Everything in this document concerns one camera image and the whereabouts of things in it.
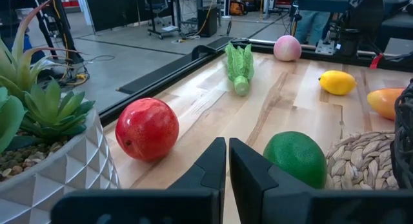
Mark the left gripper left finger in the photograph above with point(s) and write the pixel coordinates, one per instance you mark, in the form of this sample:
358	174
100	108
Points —
193	204

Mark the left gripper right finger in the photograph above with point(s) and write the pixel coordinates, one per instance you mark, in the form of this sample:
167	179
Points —
258	201

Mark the green lime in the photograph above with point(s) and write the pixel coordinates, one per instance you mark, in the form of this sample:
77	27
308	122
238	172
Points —
295	156

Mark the red apple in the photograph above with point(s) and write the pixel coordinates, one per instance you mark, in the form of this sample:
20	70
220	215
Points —
146	130

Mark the woven wicker basket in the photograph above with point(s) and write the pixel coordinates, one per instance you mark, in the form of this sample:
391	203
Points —
358	162

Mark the green lettuce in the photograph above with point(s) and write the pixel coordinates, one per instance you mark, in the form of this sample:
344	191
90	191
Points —
239	64

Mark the yellow lemon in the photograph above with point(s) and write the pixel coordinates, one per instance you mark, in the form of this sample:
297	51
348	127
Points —
337	83

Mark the pink peach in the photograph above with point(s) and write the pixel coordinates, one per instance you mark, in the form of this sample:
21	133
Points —
287	48

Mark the dark wicker basket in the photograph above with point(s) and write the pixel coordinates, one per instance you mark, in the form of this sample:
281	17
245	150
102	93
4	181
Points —
405	143

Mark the orange-red mango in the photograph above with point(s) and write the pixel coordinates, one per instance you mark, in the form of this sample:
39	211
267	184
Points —
384	103

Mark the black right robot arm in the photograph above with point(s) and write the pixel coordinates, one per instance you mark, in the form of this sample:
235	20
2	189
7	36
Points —
361	20

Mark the white faceted plant pot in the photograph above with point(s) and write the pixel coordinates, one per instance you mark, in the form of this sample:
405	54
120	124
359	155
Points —
71	172

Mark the white metal plate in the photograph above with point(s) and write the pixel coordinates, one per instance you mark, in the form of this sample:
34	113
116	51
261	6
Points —
325	48

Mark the green succulent plant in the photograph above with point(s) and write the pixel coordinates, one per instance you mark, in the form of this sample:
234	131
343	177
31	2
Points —
48	114

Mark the person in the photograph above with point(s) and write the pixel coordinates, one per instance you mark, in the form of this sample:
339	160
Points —
311	27

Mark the black computer tower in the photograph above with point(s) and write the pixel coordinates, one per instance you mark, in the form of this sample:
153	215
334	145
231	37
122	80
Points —
208	22

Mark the red tag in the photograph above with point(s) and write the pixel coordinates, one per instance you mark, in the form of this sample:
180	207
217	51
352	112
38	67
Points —
376	61

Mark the black rolling workbench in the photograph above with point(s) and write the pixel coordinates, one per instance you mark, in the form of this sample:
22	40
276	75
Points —
175	11

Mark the office chair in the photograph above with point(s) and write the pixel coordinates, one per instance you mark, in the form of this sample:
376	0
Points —
156	6

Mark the dark desk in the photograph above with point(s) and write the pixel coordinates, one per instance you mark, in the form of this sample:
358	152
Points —
322	3

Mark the black tripod stand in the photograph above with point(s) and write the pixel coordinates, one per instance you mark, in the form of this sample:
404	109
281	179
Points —
63	27

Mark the black aluminium table frame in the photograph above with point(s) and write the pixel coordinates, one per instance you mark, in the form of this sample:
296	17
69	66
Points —
155	85

